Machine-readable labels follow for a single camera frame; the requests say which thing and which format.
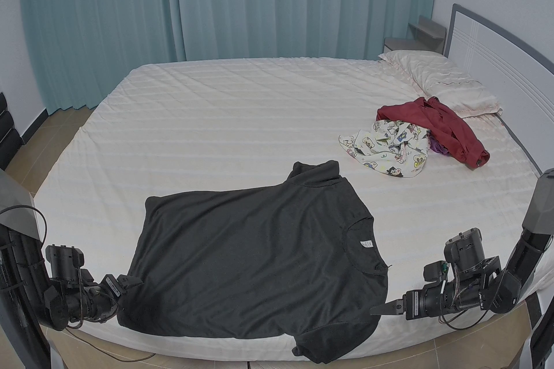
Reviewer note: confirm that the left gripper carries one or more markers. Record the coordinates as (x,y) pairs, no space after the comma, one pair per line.
(111,287)

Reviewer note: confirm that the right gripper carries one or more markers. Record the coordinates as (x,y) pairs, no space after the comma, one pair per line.
(426,300)

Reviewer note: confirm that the black T-shirt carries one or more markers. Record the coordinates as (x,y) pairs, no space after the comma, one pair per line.
(251,255)

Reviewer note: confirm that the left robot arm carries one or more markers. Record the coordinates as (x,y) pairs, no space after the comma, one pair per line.
(26,285)

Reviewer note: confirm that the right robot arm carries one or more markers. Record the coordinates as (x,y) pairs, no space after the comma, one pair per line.
(532,246)

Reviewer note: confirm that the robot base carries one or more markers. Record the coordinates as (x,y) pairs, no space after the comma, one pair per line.
(541,341)

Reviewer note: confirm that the bed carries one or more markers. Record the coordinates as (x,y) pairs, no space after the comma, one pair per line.
(238,120)

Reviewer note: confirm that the purple garment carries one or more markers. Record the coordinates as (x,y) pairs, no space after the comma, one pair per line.
(438,147)

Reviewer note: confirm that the white printed garment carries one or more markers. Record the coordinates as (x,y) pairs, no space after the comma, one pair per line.
(389,146)

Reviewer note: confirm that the dark red garment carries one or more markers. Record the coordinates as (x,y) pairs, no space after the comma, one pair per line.
(454,129)

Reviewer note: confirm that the black padded chair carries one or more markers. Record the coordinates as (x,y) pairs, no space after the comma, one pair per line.
(8,133)

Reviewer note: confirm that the cream pillow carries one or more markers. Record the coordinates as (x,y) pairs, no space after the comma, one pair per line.
(441,77)

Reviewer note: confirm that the grey bedside table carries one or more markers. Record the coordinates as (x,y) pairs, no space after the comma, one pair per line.
(415,41)

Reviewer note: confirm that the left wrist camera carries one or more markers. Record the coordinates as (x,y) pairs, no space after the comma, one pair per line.
(65,261)

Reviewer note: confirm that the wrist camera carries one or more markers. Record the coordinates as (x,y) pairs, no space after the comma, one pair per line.
(65,261)
(463,248)

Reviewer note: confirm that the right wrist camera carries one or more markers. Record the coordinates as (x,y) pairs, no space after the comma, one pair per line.
(463,248)

